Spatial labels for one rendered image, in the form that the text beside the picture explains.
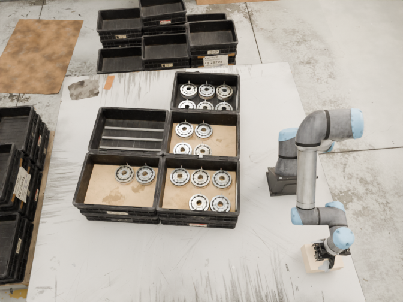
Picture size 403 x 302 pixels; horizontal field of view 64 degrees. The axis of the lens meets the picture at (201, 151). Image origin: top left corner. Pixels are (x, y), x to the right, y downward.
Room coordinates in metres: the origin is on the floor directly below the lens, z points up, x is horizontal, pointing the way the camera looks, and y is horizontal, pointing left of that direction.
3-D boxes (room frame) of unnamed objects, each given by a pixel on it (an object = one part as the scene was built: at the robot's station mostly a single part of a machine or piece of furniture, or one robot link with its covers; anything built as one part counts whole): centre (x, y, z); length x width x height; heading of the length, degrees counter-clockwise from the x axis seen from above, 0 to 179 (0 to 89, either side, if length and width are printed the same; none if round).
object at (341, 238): (0.36, -0.56, 1.07); 0.09 x 0.08 x 0.11; 178
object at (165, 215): (0.67, 0.01, 0.87); 0.40 x 0.30 x 0.11; 86
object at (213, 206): (0.59, -0.09, 0.86); 0.10 x 0.10 x 0.01
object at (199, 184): (0.74, 0.01, 0.86); 0.10 x 0.10 x 0.01
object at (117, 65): (2.14, 0.70, 0.26); 0.40 x 0.30 x 0.23; 95
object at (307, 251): (0.36, -0.58, 0.76); 0.16 x 0.12 x 0.07; 95
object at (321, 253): (0.36, -0.55, 0.91); 0.09 x 0.08 x 0.12; 95
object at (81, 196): (0.70, 0.41, 0.87); 0.40 x 0.30 x 0.11; 86
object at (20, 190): (0.93, 1.20, 0.41); 0.31 x 0.02 x 0.16; 5
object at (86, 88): (1.50, 0.80, 0.71); 0.22 x 0.19 x 0.01; 95
